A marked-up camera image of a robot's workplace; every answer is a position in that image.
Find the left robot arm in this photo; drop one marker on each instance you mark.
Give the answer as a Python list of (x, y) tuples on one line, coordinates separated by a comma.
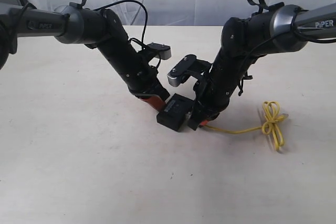
[(96, 29)]

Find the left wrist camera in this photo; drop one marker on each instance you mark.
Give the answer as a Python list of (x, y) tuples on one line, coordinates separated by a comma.
[(160, 51)]

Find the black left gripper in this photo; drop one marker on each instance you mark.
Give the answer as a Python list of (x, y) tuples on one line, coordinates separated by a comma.
[(145, 85)]

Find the black network switch box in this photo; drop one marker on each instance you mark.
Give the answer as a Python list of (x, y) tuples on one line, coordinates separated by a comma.
[(173, 115)]

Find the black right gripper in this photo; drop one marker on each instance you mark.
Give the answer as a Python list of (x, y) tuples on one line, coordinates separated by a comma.
[(213, 96)]

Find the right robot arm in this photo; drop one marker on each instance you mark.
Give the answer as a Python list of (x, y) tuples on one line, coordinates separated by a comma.
[(285, 29)]

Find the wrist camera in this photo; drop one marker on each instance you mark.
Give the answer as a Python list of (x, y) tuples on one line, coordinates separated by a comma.
[(178, 73), (160, 51)]

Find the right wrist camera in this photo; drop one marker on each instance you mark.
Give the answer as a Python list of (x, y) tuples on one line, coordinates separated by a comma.
[(178, 73)]

